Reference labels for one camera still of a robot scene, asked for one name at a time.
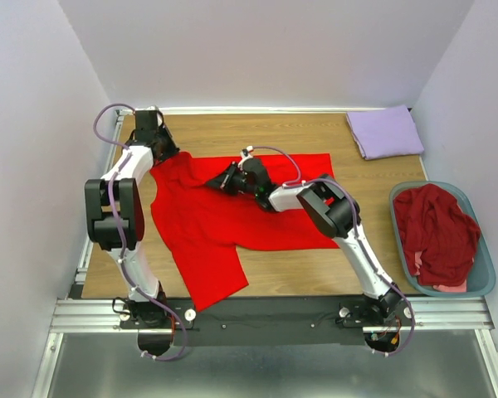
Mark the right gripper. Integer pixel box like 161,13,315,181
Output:
204,163,257,197

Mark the bright red t shirt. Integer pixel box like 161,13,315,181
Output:
150,152,337,311

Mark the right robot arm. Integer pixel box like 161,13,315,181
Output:
206,156,402,326

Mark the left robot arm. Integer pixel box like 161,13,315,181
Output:
84,103,183,328

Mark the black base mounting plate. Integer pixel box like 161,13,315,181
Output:
111,295,411,357

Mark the folded lavender t shirt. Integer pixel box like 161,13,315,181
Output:
346,105,424,160

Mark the dark red t shirt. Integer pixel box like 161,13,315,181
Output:
393,183,481,275

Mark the teal plastic basket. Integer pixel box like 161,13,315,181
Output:
389,181,496,298

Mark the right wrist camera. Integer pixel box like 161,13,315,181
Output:
237,146,254,171

